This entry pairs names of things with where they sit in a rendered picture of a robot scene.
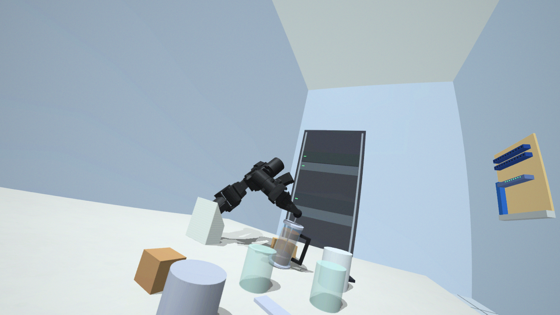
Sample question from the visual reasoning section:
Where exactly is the glass french press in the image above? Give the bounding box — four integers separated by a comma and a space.
274, 209, 311, 270

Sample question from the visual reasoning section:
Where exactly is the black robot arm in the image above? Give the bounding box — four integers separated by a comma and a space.
213, 157, 294, 214

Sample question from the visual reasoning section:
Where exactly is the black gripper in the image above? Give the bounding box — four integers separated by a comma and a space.
260, 178, 300, 215

